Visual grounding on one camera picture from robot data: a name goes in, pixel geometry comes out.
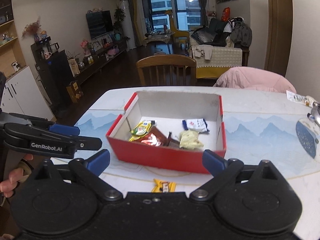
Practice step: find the cream yellow snack packet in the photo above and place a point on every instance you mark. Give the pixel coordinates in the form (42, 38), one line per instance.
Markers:
(190, 140)

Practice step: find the brown Oreo snack packet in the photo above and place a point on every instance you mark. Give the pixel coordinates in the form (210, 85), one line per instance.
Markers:
(154, 138)

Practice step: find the pile of clothes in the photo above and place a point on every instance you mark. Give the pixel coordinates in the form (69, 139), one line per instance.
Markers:
(218, 32)

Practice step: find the pink jacket on chair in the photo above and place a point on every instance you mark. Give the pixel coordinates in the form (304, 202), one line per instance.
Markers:
(254, 79)

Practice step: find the wooden chair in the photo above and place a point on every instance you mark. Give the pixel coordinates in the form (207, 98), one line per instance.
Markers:
(167, 70)

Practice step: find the white cabinet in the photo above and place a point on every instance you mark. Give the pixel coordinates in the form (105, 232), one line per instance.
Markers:
(22, 95)

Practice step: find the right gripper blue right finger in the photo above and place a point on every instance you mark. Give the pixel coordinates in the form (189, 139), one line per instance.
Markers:
(213, 163)

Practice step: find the wooden door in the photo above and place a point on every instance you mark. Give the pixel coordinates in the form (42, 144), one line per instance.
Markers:
(280, 25)

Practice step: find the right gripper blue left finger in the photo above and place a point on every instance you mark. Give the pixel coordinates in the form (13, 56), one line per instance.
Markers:
(98, 163)

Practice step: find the person's left hand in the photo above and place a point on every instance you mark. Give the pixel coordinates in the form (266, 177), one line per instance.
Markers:
(16, 176)

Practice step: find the wall television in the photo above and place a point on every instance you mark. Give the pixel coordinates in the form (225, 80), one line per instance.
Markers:
(99, 23)

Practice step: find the yellow sesame snack packet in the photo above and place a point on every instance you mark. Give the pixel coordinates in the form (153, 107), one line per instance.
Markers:
(162, 186)

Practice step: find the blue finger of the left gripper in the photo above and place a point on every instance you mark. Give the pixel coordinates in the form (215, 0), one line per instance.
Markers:
(64, 130)

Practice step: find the yellow minion snack packet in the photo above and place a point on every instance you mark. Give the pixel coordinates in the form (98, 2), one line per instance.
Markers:
(141, 129)

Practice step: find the red cardboard box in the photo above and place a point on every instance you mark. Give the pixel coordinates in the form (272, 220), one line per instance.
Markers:
(168, 110)

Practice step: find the sofa with white cover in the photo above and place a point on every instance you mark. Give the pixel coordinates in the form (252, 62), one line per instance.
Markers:
(212, 62)

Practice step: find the small wrapper by lamp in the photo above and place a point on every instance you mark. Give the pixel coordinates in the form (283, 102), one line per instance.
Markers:
(303, 100)

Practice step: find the blue mountain table runner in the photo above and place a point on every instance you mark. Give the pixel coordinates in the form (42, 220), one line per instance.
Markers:
(250, 138)

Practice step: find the white blue milk candy packet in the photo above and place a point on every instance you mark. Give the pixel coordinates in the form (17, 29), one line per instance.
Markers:
(196, 125)

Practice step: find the white standing air conditioner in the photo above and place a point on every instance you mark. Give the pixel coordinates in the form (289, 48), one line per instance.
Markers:
(127, 24)

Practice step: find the dark brown chocolate bar packet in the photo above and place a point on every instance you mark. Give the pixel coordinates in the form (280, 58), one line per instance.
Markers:
(172, 142)

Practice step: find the dark TV cabinet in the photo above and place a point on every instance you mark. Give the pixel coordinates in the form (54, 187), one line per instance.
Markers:
(101, 59)

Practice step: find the yellow cardboard box on floor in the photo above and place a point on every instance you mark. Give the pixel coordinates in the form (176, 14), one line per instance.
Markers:
(74, 92)

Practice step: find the black sideboard cabinet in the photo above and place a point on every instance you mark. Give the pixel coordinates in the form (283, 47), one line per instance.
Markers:
(55, 73)

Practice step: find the coffee table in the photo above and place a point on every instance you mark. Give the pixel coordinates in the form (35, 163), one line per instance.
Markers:
(165, 38)

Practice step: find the balcony window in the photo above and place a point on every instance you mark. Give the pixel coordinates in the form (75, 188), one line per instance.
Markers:
(186, 14)

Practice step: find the dried flower vase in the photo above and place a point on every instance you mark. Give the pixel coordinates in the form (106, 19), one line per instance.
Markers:
(33, 30)

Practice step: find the silver desk lamp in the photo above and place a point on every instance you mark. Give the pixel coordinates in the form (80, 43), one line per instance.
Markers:
(314, 115)

